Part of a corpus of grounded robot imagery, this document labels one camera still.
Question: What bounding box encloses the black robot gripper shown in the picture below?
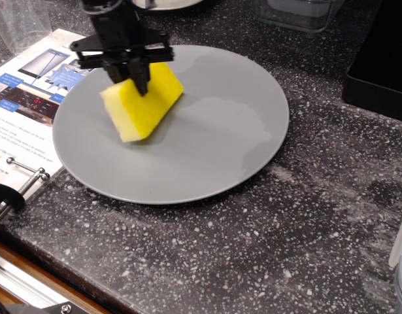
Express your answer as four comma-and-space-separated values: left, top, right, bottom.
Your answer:
70, 9, 174, 96

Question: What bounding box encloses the yellow cleaning sponge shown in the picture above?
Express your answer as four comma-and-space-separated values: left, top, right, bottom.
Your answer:
100, 62, 184, 143

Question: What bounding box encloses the grey round plate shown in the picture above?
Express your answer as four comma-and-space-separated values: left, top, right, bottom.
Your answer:
53, 45, 290, 204

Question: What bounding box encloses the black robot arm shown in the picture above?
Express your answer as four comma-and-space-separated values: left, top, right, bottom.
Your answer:
70, 1, 174, 96

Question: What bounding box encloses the white plate at back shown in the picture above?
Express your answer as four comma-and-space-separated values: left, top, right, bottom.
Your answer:
133, 0, 202, 10

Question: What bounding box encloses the laminated instruction sheet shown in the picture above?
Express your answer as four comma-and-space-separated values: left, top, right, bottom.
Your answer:
0, 29, 89, 190

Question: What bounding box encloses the clear glass container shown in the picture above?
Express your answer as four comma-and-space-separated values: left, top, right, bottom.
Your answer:
253, 0, 345, 33

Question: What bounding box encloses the black plastic tray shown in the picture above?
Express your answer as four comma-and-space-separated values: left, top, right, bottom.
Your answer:
342, 1, 402, 121

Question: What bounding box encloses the aluminium rail profile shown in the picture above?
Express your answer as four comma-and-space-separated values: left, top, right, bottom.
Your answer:
0, 257, 86, 314

